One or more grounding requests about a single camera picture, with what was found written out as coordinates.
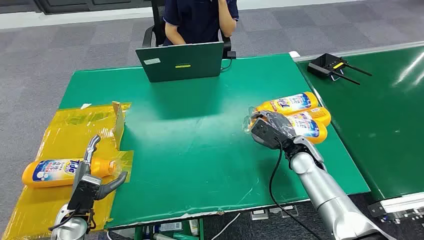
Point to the orange detergent bottle clear cap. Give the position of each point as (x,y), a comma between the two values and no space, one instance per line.
(311,130)

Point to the yellow plastic sheet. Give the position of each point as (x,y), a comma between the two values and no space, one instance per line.
(66,132)

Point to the white power strip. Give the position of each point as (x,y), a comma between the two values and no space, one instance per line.
(258,214)

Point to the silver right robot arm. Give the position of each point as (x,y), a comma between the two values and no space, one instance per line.
(324,192)

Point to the black controller with antennas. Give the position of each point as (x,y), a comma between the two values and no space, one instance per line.
(323,64)

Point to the orange bottle showing back label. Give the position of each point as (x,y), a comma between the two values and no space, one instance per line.
(318,114)

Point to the black power adapter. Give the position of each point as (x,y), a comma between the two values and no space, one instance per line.
(231,55)

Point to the black office chair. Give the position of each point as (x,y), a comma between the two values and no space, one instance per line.
(149,34)

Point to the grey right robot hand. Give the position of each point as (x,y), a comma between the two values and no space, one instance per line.
(281,124)

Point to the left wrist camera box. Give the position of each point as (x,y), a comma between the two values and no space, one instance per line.
(84,195)

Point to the white paper scrap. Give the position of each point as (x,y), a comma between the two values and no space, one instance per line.
(85,106)

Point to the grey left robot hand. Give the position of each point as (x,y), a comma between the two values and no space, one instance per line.
(111,186)

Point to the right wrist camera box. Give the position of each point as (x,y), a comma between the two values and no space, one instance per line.
(265,134)

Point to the green conveyor belt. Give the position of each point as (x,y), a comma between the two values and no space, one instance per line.
(381,126)

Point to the dark green laptop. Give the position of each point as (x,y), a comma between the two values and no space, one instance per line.
(179,63)

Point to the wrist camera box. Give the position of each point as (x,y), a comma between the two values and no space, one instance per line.
(265,134)
(84,195)

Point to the orange Tide detergent bottle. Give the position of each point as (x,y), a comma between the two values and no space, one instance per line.
(49,172)
(291,102)

